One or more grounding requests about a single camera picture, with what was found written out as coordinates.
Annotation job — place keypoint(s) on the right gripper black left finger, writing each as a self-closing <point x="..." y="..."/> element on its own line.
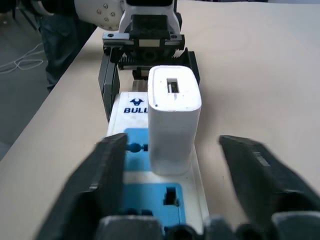
<point x="95" y="175"/>

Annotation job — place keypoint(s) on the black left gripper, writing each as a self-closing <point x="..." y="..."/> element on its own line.
<point x="148" y="27"/>

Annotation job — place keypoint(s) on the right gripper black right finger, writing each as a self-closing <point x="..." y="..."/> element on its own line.
<point x="265" y="175"/>

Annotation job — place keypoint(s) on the white USB charger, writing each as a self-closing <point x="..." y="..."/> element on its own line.
<point x="172" y="130"/>

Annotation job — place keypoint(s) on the white power strip blue sockets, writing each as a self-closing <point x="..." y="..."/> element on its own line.
<point x="152" y="197"/>

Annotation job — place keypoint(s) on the person in dark jeans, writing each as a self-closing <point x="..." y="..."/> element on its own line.
<point x="62" y="50"/>

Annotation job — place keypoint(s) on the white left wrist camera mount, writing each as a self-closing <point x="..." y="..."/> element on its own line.
<point x="172" y="15"/>

